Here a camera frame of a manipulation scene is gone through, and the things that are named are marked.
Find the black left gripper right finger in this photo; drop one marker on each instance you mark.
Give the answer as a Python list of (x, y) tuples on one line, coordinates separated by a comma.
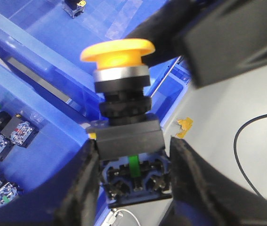
[(206, 197)]

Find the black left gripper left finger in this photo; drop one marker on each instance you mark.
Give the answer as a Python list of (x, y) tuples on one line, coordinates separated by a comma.
[(69, 198)]

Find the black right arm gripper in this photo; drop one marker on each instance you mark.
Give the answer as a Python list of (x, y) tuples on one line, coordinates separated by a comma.
[(219, 39)]

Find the yellow mushroom push button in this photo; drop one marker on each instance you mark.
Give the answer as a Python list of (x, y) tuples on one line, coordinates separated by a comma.
[(129, 139)]

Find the large blue crate left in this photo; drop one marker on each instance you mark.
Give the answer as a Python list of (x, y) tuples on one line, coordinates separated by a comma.
[(59, 138)]

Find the large blue crate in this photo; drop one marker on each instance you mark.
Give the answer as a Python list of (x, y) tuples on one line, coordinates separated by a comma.
[(43, 37), (59, 138)]

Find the yellow tape scrap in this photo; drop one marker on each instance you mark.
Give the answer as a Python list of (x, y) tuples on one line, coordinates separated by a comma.
[(185, 126)]

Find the large blue crate right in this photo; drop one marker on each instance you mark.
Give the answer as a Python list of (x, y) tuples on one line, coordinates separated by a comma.
[(43, 37)]

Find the switch block lower green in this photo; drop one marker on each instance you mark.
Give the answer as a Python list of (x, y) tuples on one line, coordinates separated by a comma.
[(8, 192)]

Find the black switch block red mark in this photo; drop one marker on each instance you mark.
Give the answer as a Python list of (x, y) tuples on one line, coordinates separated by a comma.
[(19, 131)]

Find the button switch in far crate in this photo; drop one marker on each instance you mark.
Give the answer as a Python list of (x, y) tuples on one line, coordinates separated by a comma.
[(73, 7)]

